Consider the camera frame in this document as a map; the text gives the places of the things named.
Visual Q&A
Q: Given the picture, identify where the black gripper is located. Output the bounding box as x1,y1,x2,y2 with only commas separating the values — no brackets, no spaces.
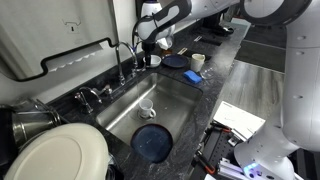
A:
142,39,157,67

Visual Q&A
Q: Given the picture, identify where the chrome tap lever handle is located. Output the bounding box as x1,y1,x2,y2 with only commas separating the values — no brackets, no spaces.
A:
99,83,115,100
132,63,148,78

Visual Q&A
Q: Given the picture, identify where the white bowl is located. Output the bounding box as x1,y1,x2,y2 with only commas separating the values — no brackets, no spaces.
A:
143,54,163,69

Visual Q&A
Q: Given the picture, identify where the soap bottle with amber liquid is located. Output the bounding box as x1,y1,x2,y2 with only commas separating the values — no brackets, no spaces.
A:
157,33,176,57

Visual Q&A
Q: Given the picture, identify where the chrome sink faucet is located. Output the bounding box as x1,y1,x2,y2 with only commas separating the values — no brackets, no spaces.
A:
114,40,140,87

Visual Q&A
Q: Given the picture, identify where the wooden chopstick pair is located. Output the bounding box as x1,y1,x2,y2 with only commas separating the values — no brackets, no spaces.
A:
177,46,189,56

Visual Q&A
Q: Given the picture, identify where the stainless steel sink basin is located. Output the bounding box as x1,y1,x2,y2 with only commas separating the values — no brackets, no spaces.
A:
95,72,204,148

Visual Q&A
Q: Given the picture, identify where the blue sponge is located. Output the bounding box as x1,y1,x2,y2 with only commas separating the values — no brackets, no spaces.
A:
183,69,203,85

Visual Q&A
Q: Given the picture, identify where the white mug on counter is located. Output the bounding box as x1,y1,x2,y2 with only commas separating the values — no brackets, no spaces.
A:
190,52,207,74

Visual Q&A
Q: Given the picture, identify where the clear drinking glass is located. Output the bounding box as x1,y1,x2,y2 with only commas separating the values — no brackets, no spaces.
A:
199,60,218,81

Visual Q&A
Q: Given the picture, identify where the chrome soap pump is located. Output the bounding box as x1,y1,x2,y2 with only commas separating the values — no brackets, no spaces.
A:
73,85,104,115

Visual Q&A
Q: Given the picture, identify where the black coffee machine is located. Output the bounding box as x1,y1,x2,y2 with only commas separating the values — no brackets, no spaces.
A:
201,13,236,38

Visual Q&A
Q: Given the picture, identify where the dark blue plate gold rim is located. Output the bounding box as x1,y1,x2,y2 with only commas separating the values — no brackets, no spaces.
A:
129,123,174,164

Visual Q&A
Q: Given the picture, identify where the orange black bar clamp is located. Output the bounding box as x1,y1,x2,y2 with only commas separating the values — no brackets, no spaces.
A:
209,120,232,134
195,150,218,176

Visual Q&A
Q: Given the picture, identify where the large white paper sheet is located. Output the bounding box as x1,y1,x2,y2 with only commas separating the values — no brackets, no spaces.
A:
212,100,267,140

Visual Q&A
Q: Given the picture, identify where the paper towel dispenser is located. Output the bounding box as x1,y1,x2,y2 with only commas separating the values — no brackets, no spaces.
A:
0,0,120,83

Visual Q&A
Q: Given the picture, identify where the large white plate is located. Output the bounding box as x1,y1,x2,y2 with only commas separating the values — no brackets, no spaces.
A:
2,122,112,180

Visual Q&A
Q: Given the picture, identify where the stainless steel pot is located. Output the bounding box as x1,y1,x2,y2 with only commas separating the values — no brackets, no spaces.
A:
10,97,63,150

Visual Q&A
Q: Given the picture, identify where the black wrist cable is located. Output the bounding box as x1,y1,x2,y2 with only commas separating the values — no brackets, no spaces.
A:
131,19,142,52

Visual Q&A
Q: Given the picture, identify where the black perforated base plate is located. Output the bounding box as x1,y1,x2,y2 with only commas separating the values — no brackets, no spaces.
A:
190,123,248,180

